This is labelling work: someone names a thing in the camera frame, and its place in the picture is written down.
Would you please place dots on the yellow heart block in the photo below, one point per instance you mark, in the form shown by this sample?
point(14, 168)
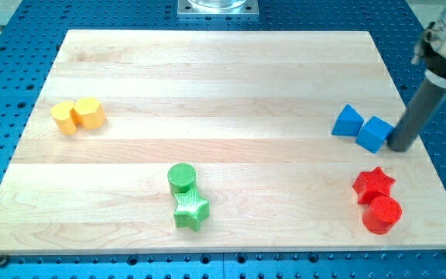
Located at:
point(64, 117)

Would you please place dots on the blue cube block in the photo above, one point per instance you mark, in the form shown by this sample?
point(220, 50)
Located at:
point(373, 134)

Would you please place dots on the green star block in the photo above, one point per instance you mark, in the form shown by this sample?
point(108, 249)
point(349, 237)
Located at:
point(191, 209)

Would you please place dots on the yellow hexagon block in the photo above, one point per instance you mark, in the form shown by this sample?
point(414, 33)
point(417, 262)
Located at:
point(90, 113)

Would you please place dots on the blue triangle block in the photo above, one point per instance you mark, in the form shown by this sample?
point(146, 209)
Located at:
point(348, 123)

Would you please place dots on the red cylinder block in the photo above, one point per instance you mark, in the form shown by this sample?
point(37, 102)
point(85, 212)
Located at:
point(382, 215)

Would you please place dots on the red star block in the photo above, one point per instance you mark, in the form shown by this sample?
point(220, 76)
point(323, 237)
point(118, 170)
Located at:
point(372, 184)

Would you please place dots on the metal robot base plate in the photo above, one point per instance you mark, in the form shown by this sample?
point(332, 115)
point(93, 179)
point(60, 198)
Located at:
point(200, 8)

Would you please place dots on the wooden board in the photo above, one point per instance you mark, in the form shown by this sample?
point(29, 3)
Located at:
point(251, 112)

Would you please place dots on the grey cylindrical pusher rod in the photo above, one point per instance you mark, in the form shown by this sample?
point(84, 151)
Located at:
point(422, 107)

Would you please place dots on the green cylinder block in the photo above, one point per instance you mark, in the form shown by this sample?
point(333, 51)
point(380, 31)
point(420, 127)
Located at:
point(181, 178)

